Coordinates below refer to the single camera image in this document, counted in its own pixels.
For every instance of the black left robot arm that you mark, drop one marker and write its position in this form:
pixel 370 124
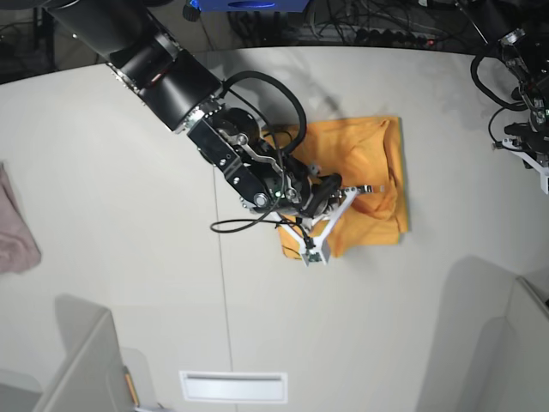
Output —
pixel 516 33

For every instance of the grey left bin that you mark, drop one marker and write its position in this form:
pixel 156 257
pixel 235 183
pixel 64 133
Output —
pixel 92 377

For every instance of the grey bin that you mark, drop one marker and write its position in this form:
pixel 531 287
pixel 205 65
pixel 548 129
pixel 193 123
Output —
pixel 527 371
pixel 92 377

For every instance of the black power strip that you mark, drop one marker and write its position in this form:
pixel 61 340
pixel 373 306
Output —
pixel 388 38

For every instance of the pink cloth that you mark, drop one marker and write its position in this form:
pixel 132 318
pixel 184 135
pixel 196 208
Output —
pixel 19 251

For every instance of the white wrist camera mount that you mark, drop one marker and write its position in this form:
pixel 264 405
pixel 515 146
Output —
pixel 311 234
pixel 540 167

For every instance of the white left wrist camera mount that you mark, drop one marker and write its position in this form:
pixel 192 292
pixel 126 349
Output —
pixel 540 167

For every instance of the white table slot plate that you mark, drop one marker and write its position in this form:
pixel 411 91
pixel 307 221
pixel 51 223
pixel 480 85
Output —
pixel 239 388

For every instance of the grey right bin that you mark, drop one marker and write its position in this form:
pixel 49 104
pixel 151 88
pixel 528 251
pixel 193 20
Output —
pixel 527 371

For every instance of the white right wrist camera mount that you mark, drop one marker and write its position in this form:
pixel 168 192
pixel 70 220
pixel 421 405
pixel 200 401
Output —
pixel 311 234

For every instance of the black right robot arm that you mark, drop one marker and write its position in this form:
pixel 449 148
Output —
pixel 187 97

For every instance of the orange T-shirt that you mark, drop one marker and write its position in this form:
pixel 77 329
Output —
pixel 364 151

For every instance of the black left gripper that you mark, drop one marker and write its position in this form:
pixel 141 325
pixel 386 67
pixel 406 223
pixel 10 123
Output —
pixel 525 139

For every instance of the orange pencil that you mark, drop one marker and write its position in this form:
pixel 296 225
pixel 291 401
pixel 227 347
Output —
pixel 131 386

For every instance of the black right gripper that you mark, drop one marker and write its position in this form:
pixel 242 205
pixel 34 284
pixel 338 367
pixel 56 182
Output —
pixel 307 192

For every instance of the purple device with blue oval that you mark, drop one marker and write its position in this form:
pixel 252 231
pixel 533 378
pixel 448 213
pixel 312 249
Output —
pixel 252 5

